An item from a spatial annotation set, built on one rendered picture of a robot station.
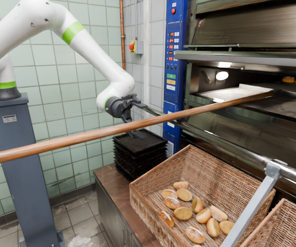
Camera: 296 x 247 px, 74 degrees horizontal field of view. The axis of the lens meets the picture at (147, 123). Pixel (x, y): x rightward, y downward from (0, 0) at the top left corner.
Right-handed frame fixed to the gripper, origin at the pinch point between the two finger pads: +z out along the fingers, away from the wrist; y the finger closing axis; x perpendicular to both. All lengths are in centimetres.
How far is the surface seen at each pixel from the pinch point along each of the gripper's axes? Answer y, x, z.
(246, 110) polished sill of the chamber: 2, -54, 9
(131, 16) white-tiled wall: -50, -53, -104
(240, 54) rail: -23.4, -39.4, 9.7
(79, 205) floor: 120, 10, -106
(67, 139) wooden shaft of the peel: -0.1, 26.9, 1.3
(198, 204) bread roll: 55, -34, 2
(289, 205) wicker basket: 36, -50, 37
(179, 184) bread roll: 55, -37, -17
